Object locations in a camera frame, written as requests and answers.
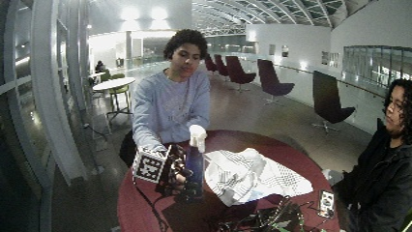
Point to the dark maroon lounge chair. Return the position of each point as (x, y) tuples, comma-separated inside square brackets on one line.
[(209, 63), (237, 71), (328, 103), (272, 82), (220, 66)]

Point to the white round table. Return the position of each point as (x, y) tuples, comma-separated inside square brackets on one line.
[(113, 83)]

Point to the white marker cube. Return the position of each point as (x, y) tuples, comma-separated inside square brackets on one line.
[(149, 166)]

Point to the dark blue bottle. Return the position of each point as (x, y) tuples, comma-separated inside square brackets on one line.
[(195, 166)]

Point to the white curved column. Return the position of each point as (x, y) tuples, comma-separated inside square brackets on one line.
[(53, 96)]

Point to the green chair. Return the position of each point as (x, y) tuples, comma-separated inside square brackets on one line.
[(104, 76), (120, 91)]

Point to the glass window wall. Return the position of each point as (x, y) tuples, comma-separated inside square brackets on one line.
[(377, 66)]

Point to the smartphone with lit screen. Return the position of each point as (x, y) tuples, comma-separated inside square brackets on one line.
[(327, 203)]

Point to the white patterned cloth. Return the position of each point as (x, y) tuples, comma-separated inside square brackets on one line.
[(253, 175)]

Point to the the person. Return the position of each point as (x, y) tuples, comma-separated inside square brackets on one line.
[(169, 103)]

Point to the wall handrail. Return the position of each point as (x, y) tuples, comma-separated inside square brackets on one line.
[(335, 80)]

